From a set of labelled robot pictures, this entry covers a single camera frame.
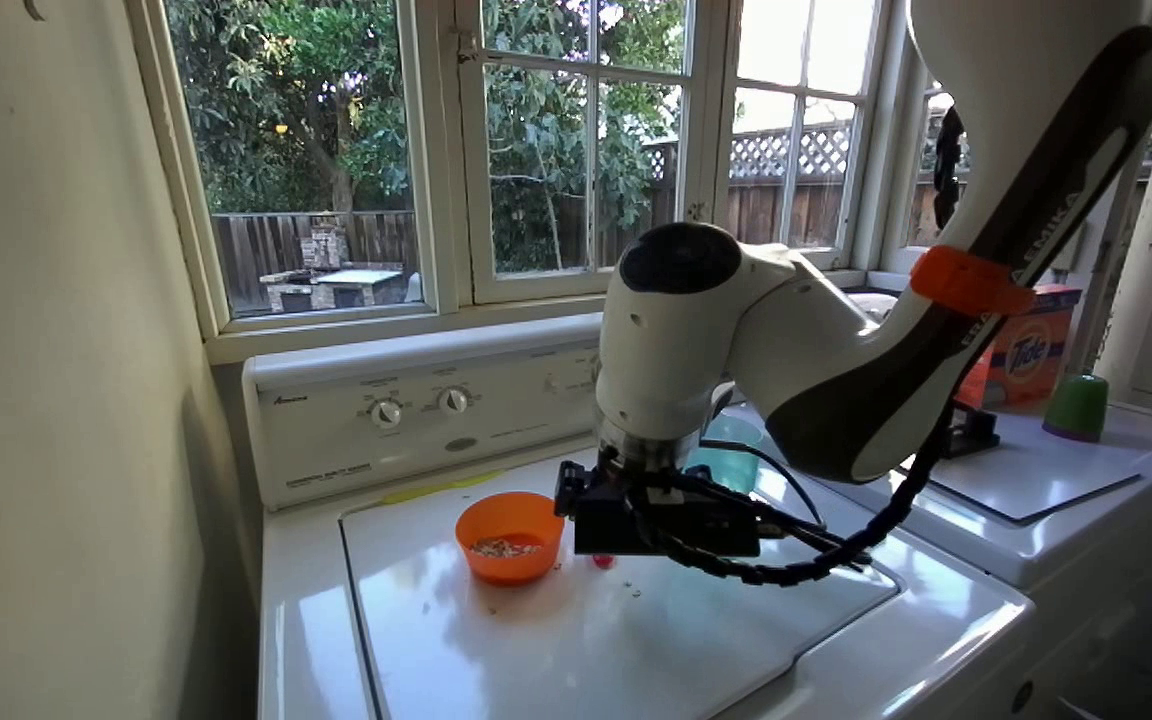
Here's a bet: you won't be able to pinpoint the white washing machine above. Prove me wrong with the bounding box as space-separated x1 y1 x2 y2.
237 312 1041 720

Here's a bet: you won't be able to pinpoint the white dryer top door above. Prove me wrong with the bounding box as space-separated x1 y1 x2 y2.
930 405 1149 530

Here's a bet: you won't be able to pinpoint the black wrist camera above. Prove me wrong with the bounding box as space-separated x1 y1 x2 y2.
654 475 769 562

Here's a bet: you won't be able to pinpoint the wooden garden fence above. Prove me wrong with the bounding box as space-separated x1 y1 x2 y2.
208 124 872 303

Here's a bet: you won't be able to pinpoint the orange Tide detergent box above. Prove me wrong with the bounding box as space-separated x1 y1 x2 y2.
958 279 1084 417

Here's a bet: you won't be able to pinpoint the outdoor picnic table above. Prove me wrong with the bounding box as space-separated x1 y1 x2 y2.
256 223 423 317

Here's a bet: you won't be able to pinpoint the white washer lid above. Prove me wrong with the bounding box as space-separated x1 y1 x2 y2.
337 434 904 720

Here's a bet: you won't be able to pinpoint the orange plastic bowl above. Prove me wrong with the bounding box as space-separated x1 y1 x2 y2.
454 489 570 587

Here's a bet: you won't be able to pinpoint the green garden trees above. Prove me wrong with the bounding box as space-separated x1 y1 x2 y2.
170 0 693 272

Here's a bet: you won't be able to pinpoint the orange cable strap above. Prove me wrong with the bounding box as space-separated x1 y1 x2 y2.
907 246 1041 325

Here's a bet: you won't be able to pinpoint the food bits in bowl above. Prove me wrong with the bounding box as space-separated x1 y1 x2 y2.
473 533 550 563

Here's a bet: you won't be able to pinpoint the green plastic cup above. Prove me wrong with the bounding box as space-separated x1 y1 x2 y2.
1041 373 1117 446

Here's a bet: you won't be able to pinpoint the small black box object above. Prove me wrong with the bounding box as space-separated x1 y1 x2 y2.
943 402 1005 459

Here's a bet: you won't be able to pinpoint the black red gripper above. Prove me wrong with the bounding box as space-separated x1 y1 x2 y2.
551 453 669 562

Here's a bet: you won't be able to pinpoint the teal translucent plastic cup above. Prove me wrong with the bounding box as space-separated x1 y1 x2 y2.
686 441 769 502

